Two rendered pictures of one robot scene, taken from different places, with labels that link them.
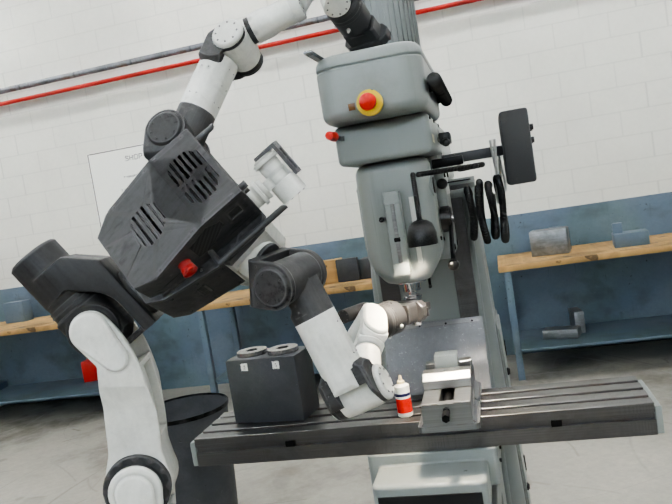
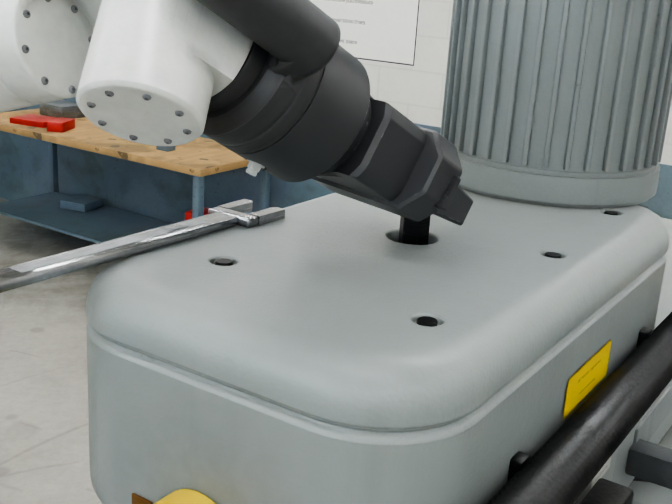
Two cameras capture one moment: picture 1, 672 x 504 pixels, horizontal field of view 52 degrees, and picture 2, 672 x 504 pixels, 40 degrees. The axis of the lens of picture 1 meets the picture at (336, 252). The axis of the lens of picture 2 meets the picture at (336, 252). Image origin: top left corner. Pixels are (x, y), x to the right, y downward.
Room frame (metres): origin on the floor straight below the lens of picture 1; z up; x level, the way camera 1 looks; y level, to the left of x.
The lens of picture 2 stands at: (1.22, -0.34, 2.07)
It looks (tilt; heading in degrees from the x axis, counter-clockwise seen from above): 18 degrees down; 19
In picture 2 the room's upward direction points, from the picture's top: 4 degrees clockwise
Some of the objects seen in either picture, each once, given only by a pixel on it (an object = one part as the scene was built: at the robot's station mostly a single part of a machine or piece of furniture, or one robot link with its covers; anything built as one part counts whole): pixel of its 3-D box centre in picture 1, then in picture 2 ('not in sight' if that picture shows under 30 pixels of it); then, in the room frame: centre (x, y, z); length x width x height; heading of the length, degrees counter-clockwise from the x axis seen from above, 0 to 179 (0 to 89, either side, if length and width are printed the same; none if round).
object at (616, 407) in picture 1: (412, 422); not in sight; (1.84, -0.13, 0.92); 1.24 x 0.23 x 0.08; 76
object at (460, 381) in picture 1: (447, 377); not in sight; (1.76, -0.23, 1.05); 0.12 x 0.06 x 0.04; 77
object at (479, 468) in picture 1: (437, 455); not in sight; (1.83, -0.19, 0.82); 0.50 x 0.35 x 0.12; 166
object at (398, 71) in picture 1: (382, 93); (412, 334); (1.85, -0.19, 1.81); 0.47 x 0.26 x 0.16; 166
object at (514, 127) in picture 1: (518, 147); not in sight; (2.04, -0.58, 1.62); 0.20 x 0.09 x 0.21; 166
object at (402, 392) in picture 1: (402, 395); not in sight; (1.79, -0.11, 1.01); 0.04 x 0.04 x 0.11
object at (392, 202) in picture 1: (397, 233); not in sight; (1.72, -0.16, 1.45); 0.04 x 0.04 x 0.21; 76
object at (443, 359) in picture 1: (447, 363); not in sight; (1.82, -0.25, 1.07); 0.06 x 0.05 x 0.06; 77
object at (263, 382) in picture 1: (272, 382); not in sight; (1.97, 0.24, 1.06); 0.22 x 0.12 x 0.20; 69
